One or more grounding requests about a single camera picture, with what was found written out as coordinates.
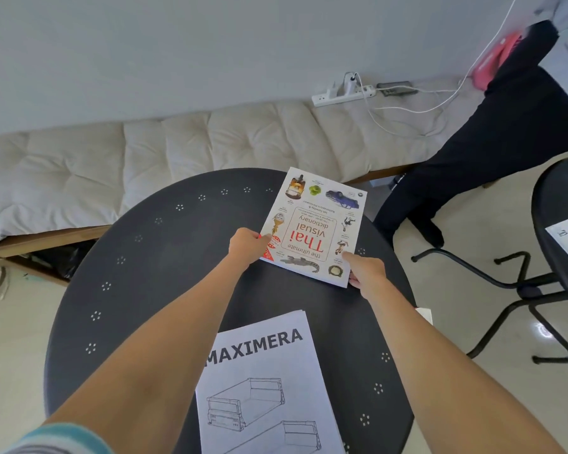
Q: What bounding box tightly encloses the black plastic bag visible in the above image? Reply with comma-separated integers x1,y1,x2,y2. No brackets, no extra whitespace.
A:
27,240,97,281

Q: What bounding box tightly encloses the black phone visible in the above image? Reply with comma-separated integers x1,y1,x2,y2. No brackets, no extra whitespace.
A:
376,81,419,97

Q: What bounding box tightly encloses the white power strip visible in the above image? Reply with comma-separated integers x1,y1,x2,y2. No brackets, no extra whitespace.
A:
311,84,376,108

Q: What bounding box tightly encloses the pink plastic object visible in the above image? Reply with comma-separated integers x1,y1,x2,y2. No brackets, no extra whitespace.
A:
470,30,524,90

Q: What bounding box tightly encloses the black round table with legs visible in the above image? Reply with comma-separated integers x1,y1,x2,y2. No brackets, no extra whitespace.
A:
411,153,568,365

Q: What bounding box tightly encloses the person's right hand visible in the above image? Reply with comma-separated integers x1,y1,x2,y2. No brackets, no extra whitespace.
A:
343,253,389,303

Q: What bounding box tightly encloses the white picture dictionary book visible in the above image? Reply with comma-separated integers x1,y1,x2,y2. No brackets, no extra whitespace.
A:
259,166,368,289

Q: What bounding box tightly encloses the white tufted mattress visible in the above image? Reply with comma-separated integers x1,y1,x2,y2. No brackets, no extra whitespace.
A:
0,79,495,251

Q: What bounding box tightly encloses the striped teal sleeve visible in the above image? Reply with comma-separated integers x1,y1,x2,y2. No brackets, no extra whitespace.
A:
2,422,102,454

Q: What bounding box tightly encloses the person's left hand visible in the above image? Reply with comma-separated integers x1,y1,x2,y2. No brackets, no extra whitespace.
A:
227,227,274,268

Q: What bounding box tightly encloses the white charging cable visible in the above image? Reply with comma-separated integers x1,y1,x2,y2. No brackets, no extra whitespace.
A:
352,0,521,137

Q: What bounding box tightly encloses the person's right forearm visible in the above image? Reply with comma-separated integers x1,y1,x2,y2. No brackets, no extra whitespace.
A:
367,288,566,454

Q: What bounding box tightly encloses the wooden bed frame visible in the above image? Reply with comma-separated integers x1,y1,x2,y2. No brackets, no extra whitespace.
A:
0,164,424,287

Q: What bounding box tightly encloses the round dark grey table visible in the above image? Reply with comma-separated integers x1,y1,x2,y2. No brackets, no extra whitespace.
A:
44,167,417,454

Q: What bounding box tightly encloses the person's left forearm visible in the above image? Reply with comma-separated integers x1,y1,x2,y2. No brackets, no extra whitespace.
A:
42,260,249,433

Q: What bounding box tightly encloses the white assembly instruction booklet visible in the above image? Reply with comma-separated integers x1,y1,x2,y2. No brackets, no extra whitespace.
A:
194,310,346,454

